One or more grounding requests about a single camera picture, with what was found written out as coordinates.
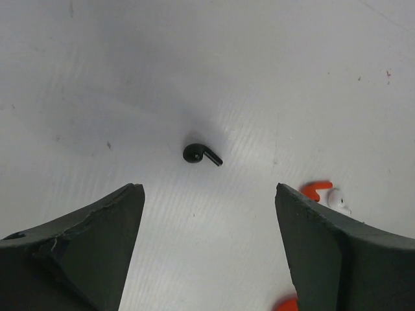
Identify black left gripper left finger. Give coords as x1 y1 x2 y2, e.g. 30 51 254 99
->
1 183 145 310

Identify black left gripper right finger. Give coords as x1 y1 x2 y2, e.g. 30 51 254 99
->
275 183 414 310

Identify red earbud centre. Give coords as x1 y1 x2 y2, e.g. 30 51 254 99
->
300 180 333 202

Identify white earbud centre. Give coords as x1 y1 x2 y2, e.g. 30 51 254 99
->
327 188 351 216

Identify black earbud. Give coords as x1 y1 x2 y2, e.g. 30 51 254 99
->
182 143 223 167

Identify red round charging case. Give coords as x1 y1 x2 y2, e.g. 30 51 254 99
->
270 294 299 311

